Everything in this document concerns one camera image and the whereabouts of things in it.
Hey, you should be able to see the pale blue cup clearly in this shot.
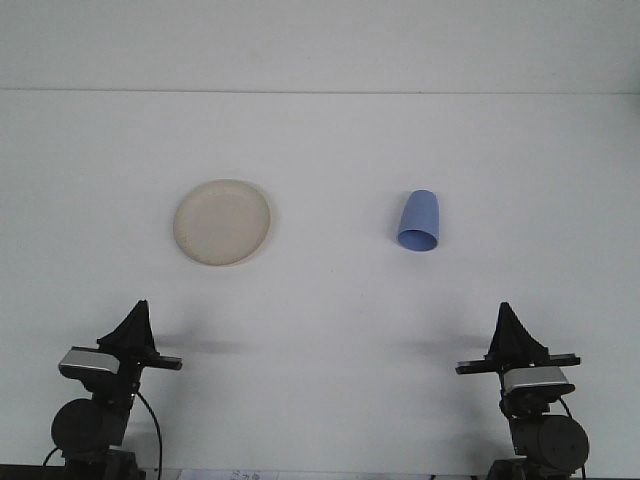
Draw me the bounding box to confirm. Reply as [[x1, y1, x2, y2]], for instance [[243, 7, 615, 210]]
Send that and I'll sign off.
[[395, 189, 441, 253]]

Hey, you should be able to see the pale round plate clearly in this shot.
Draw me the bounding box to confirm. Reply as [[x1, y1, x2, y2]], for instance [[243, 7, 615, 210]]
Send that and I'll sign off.
[[172, 178, 273, 267]]

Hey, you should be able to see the white printed paper sheet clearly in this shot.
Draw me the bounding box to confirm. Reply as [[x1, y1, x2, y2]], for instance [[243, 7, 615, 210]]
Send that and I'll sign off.
[[177, 467, 281, 480]]

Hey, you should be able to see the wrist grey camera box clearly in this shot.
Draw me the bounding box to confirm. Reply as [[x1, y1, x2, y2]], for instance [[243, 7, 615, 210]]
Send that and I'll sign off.
[[501, 366, 574, 397], [58, 347, 124, 379]]

